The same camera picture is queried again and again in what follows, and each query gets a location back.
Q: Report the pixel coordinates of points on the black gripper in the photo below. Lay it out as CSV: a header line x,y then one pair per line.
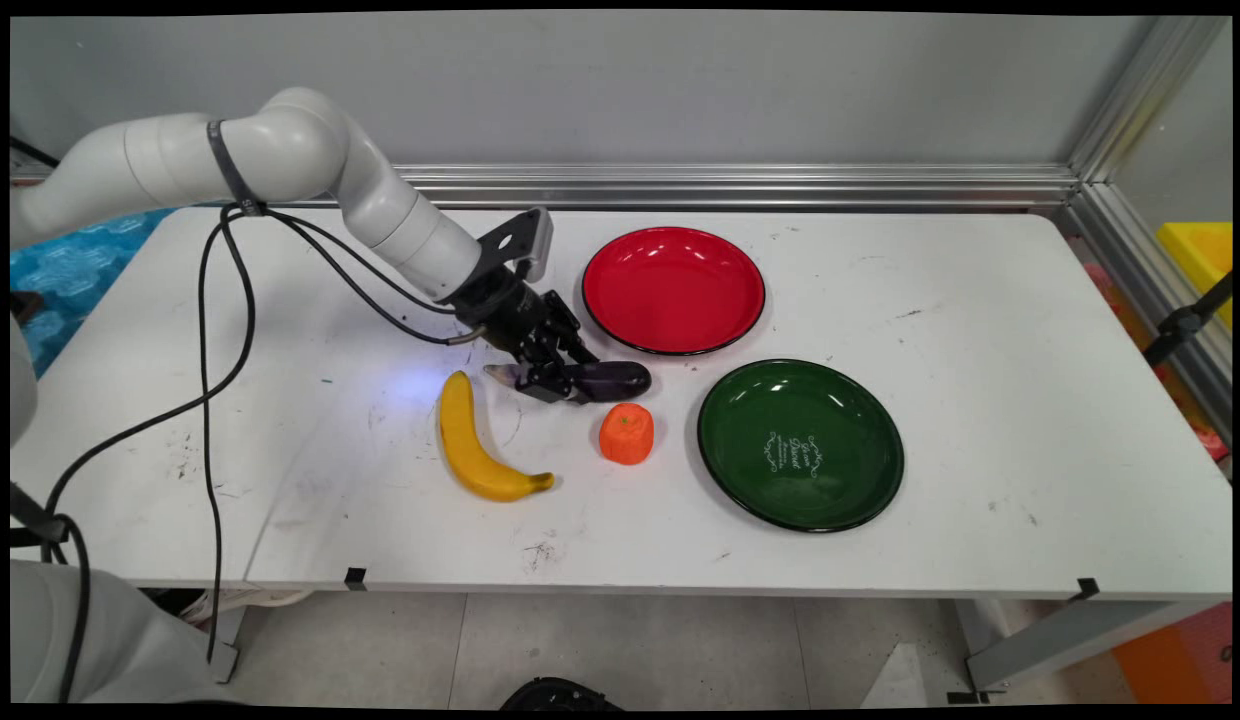
x,y
502,312

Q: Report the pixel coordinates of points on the dark purple toy eggplant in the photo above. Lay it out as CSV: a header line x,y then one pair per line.
x,y
625,380

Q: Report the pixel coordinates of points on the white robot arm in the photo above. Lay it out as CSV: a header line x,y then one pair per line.
x,y
280,150

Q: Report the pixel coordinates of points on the grey robot base cover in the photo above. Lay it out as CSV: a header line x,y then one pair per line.
x,y
130,640

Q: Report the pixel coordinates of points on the orange toy tangerine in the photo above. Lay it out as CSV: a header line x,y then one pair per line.
x,y
626,436

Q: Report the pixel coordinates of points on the red enamel plate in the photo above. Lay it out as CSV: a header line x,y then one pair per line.
x,y
672,290

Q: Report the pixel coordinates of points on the yellow toy banana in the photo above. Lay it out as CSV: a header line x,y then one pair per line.
x,y
462,445

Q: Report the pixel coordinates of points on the green enamel plate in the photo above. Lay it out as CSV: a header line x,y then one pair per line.
x,y
800,445

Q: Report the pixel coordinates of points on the black tape piece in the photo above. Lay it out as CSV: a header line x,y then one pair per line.
x,y
1085,589
355,578

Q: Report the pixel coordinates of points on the black round object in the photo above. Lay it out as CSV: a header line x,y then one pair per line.
x,y
560,695

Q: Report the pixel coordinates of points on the grey table leg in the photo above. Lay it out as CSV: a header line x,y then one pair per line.
x,y
225,645
1070,635

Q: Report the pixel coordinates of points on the blue patterned cloth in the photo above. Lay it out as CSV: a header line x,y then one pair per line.
x,y
70,270

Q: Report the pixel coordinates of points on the yellow plastic bin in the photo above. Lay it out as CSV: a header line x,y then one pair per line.
x,y
1200,255

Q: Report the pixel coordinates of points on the orange box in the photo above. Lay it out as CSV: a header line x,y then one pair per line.
x,y
1180,655

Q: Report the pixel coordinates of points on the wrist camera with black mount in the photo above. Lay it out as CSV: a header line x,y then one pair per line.
x,y
520,238

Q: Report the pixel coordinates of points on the aluminium frame rail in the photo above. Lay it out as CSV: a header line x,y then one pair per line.
x,y
740,185
1145,290

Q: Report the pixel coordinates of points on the aluminium frame post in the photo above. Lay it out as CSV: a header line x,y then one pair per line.
x,y
1145,95

